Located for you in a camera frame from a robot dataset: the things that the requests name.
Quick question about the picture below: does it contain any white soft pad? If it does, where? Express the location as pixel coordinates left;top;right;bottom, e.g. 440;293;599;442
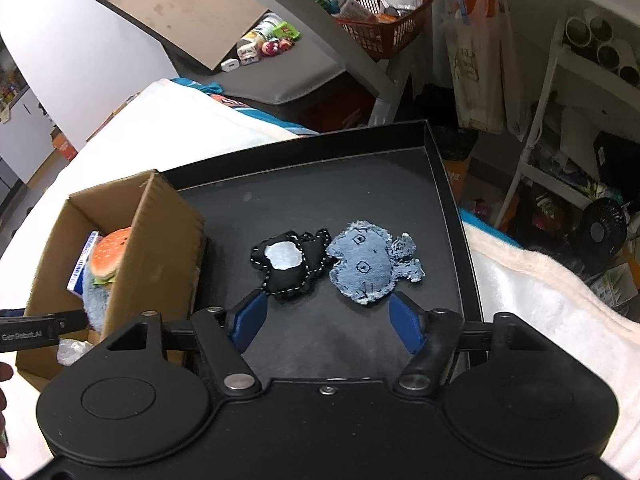
56;339;93;366

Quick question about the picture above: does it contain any brown cardboard box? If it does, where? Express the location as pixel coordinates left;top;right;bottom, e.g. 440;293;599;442
14;169;207;392

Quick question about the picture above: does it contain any white round canister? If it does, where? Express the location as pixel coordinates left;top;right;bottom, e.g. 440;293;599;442
236;13;283;48

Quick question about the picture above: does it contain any white tote bag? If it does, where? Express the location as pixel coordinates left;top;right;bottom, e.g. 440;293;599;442
442;0;530;140

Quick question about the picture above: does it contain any orange cardboard box on floor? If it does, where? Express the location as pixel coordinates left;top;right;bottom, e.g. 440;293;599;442
51;131;77;162

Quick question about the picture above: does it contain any grey desk with black mat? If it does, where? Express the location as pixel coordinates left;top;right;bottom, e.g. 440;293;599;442
211;0;432;126

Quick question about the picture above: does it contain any blue denim fabric doll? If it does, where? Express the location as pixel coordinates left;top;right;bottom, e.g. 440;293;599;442
326;220;425;306

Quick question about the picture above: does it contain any blue tissue packet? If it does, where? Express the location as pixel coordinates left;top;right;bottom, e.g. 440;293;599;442
66;231;103;299

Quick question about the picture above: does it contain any red plastic basket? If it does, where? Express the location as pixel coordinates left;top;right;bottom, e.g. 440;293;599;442
334;0;433;61

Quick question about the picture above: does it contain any grey plush mouse toy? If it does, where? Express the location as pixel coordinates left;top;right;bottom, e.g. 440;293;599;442
82;266;116;333

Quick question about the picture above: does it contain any black small fan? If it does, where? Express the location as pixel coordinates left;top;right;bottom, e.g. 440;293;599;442
574;197;627;270

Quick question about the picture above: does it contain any black shallow tray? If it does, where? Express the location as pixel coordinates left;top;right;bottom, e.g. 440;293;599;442
165;122;482;382

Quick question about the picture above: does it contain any plush hamburger toy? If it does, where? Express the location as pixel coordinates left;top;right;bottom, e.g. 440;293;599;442
89;226;132;286

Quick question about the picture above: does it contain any large black framed board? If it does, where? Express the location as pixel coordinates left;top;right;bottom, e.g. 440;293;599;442
96;0;267;70

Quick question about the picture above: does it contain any pink small toy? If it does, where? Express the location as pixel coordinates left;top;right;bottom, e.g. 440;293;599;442
260;37;295;58

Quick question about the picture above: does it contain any person left hand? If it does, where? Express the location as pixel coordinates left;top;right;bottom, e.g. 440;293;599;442
0;362;13;458

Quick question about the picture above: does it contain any white metal rack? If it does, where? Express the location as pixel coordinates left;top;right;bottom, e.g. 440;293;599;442
494;18;639;228

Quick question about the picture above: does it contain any black fabric doll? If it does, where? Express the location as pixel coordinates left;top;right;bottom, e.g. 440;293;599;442
250;229;332;301

